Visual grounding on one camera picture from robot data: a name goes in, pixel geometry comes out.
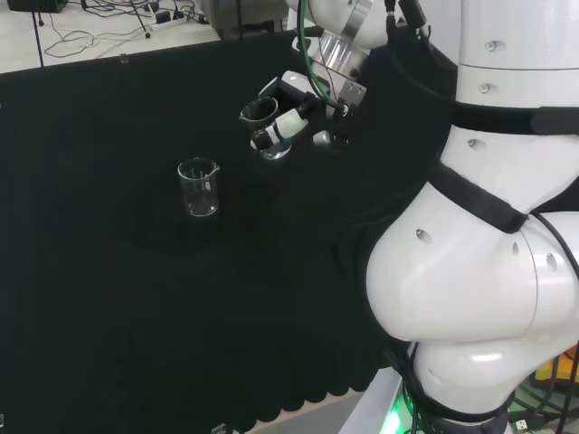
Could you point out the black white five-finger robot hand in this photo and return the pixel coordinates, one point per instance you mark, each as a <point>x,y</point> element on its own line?
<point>289,122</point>

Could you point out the black bench cloth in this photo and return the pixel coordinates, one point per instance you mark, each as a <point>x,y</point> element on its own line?
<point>113,280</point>

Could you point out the yellow stop button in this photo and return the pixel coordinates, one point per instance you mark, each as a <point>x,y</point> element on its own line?
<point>561,361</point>

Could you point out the small clear glass beaker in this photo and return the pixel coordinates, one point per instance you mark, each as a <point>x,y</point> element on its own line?
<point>259,115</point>

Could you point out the dark tripod leg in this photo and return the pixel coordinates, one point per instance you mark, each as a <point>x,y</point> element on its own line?
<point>39,36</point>

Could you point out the white power strip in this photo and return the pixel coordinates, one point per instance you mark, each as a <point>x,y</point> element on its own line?
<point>168,21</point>

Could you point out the black box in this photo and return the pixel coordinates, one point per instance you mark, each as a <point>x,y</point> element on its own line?
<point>36,4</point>

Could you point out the clear glass beaker with spout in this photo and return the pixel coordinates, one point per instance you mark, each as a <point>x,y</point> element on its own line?
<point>199,199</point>

